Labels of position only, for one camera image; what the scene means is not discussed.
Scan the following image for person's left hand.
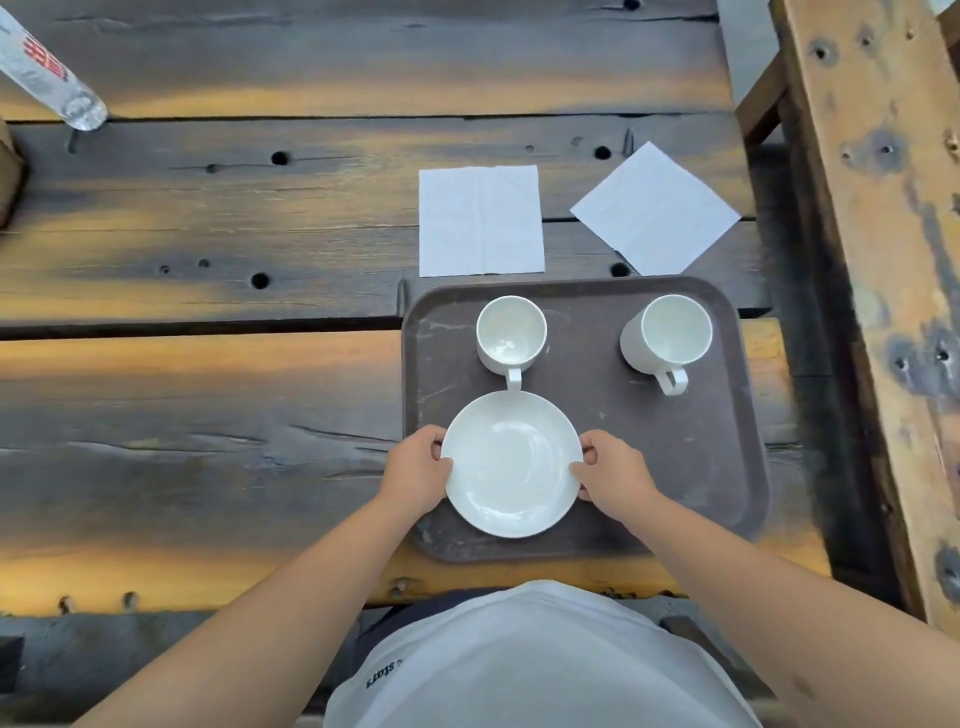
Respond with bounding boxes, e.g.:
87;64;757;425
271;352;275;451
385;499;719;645
378;424;456;519

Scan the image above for person's right hand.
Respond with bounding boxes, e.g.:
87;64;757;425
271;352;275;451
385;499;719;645
567;429;664;527

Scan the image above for white round plate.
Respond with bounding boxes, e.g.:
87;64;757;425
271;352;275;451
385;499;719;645
440;390;585;540

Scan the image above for person's right forearm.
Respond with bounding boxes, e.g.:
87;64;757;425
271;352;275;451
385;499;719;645
618;491;960;728

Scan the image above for person's left forearm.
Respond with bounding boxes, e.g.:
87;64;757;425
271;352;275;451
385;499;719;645
75;491;429;728

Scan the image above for brown plastic tray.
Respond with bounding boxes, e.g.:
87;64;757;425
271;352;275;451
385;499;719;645
401;276;771;564

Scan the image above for white mug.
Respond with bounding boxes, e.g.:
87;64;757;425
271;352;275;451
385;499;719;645
475;294;549;392
619;294;714;397

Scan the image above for person's white shirt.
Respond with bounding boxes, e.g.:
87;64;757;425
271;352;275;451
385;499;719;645
324;580;763;728

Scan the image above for white paper napkin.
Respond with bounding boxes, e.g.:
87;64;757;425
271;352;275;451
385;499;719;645
569;141;743;277
417;165;546;279

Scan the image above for wooden bench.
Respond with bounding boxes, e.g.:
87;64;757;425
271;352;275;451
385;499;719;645
735;0;960;642

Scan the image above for clear plastic water bottle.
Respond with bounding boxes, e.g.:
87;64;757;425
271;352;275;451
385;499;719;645
0;6;109;133

